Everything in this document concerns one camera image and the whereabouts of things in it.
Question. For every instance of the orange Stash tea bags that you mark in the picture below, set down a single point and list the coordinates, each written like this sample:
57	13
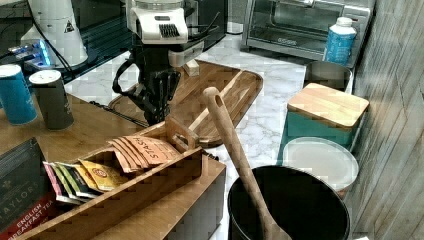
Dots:
136	153

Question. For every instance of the tall dark grey canister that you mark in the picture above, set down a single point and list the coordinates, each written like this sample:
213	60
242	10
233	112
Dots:
328	74

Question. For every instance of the pink tea bag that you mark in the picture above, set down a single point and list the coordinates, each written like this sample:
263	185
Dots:
59	190

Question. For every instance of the silver toaster oven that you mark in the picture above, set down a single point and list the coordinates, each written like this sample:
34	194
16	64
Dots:
300	27

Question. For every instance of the grey spice shaker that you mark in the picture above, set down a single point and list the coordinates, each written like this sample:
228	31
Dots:
52	99

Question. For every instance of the black Taylors tea box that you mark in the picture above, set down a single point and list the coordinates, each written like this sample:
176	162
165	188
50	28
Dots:
27	199

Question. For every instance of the black utensil holder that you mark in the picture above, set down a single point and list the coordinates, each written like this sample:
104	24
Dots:
304	206

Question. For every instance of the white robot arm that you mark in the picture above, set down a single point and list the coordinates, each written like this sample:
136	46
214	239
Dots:
54	22

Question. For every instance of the wooden tea bag tray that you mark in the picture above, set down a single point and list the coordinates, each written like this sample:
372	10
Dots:
98	215

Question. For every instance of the blue bottle with white cap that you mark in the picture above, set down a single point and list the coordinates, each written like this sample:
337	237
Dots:
339	43

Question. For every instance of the teal box with wooden lid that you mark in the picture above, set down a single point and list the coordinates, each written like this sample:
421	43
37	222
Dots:
323	112

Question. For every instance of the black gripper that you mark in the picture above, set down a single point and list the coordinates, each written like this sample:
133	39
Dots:
157	81

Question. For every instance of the wooden cutting board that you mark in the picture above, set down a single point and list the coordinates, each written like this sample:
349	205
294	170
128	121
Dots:
234	88

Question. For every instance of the green tea bag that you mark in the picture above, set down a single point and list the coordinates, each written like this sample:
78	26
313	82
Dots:
81	188

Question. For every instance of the wooden spoon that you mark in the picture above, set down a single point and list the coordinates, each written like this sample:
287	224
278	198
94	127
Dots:
221	118

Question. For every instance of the yellow tea bag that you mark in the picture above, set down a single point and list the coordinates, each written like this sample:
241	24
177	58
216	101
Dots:
106	178

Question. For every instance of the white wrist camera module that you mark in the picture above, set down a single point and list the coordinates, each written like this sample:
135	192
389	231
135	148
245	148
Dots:
162	28

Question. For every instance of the blue spice shaker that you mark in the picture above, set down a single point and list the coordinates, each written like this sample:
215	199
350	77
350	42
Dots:
16	99

